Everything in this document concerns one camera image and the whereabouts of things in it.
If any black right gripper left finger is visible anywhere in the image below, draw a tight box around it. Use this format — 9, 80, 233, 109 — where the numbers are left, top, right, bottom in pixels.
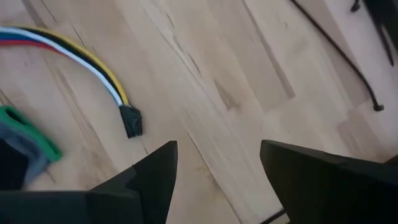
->
0, 140, 178, 224

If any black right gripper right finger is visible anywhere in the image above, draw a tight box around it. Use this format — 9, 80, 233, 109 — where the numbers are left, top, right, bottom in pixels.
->
260, 139, 398, 224

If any black cable bundle end wrap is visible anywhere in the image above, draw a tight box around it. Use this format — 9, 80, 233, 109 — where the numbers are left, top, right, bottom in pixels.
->
119, 104, 144, 139

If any bundle of coloured wires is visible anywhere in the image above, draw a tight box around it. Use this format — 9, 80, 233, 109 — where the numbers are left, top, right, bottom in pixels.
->
0, 26, 124, 108

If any blue cable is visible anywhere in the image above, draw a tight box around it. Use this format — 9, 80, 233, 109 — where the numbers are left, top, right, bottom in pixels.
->
0, 32, 43, 43

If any black zip tie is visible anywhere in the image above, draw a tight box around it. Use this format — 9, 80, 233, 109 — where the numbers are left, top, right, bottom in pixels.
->
289, 0, 385, 112

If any black work glove green cuff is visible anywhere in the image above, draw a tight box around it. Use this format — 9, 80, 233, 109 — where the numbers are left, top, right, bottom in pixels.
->
0, 105, 63, 191

